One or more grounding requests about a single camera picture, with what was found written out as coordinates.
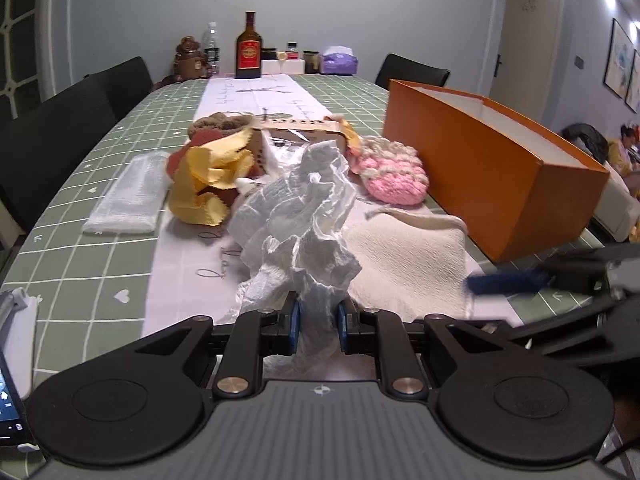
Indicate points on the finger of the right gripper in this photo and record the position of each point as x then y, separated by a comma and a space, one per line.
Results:
507, 283

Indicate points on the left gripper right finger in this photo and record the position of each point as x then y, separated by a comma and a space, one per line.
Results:
348, 326

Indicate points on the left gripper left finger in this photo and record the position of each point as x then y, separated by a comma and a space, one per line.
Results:
289, 325

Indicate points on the cream knitted cloth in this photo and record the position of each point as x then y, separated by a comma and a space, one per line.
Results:
411, 264

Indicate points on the white tissue paper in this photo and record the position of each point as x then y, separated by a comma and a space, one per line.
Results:
289, 231

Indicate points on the white mesh fabric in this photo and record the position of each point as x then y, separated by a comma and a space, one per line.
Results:
133, 202

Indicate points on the orange cardboard box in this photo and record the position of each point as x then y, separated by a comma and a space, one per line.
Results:
520, 188

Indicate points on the white table runner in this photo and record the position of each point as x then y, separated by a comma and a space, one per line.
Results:
196, 269

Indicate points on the pink white crochet pouch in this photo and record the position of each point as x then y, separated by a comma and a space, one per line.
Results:
391, 172

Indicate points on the yellow zigzag-edge cloth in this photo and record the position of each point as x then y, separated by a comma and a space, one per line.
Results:
205, 186

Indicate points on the seated person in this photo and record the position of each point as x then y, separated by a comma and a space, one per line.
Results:
620, 159

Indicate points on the wooden speaker box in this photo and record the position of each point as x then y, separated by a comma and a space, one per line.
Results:
279, 144

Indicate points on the red heart sponge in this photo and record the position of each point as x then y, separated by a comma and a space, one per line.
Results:
222, 144

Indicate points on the brown fuzzy towel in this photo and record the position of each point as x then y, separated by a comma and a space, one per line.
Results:
226, 124

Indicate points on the door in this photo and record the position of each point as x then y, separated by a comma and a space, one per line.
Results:
526, 58

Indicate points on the black chair right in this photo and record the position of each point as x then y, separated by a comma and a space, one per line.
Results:
398, 67

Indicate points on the small white box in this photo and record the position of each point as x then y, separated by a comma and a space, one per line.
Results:
286, 67

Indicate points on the purple tissue box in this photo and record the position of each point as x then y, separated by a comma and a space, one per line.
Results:
338, 60

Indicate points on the dark small jar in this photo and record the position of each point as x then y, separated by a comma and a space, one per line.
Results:
312, 61

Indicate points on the small red-label bottle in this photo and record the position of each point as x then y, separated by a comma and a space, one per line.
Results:
292, 53

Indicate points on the brown bear figure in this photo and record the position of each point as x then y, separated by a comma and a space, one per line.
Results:
190, 62

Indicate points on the brown liquor bottle red label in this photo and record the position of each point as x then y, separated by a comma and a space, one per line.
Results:
248, 51

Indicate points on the clear plastic water bottle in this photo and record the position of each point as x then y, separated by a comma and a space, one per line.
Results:
210, 48

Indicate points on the smartphone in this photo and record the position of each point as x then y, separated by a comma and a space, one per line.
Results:
14, 431

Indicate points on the black chair near left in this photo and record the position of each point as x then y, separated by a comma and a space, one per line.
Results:
41, 149

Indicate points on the framed wall picture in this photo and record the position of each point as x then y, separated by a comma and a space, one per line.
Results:
619, 63

